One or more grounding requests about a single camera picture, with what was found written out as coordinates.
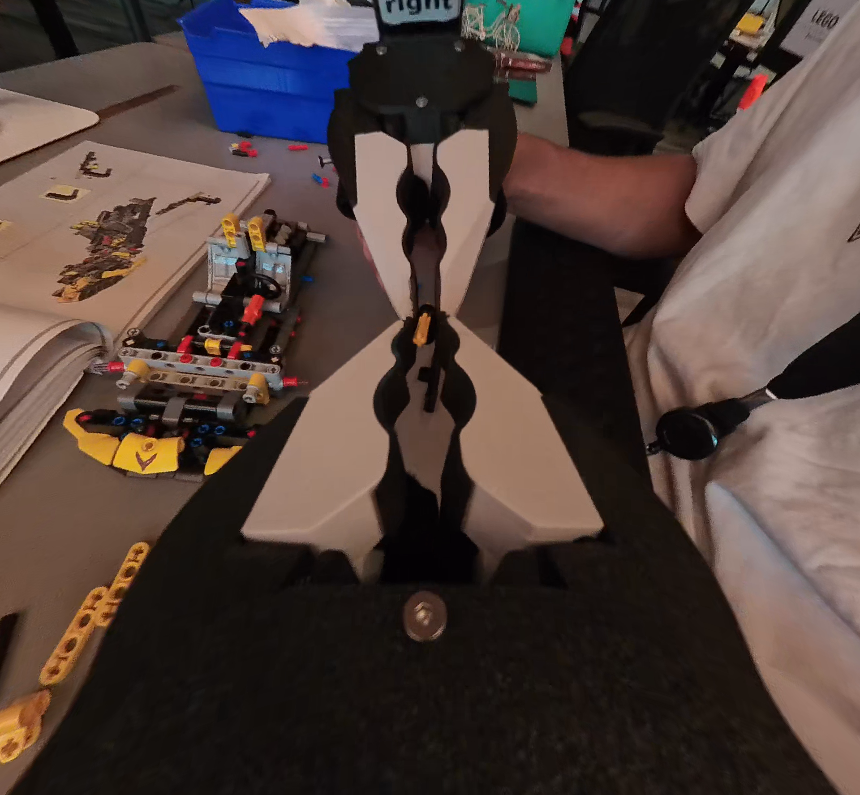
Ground person's right forearm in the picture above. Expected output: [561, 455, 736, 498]
[503, 132, 701, 260]

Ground yellow lego liftarm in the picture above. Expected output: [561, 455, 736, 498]
[39, 585, 110, 687]
[99, 541, 151, 629]

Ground scattered small lego pins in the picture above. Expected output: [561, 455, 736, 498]
[228, 140, 338, 190]

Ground empty white paper bags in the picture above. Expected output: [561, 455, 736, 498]
[237, 0, 383, 55]

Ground black lego beam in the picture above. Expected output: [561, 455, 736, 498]
[417, 338, 446, 414]

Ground person in white T-shirt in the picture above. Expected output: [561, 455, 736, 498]
[623, 0, 860, 795]

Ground small white bicycle model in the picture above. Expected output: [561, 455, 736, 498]
[462, 1, 524, 52]

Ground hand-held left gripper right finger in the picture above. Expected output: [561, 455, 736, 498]
[434, 311, 606, 584]

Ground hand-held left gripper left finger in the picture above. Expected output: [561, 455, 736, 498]
[239, 319, 424, 585]

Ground blue plastic bin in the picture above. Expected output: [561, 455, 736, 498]
[176, 0, 369, 146]

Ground lego instruction booklet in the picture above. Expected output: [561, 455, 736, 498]
[0, 140, 273, 486]

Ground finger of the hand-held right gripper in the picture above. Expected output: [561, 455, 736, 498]
[353, 133, 424, 321]
[432, 128, 493, 317]

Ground brown wooden strip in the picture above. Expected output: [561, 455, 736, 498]
[96, 84, 182, 122]

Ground lego car chassis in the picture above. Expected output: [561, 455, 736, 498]
[62, 209, 331, 481]

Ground black office chair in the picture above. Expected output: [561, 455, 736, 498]
[563, 0, 693, 158]

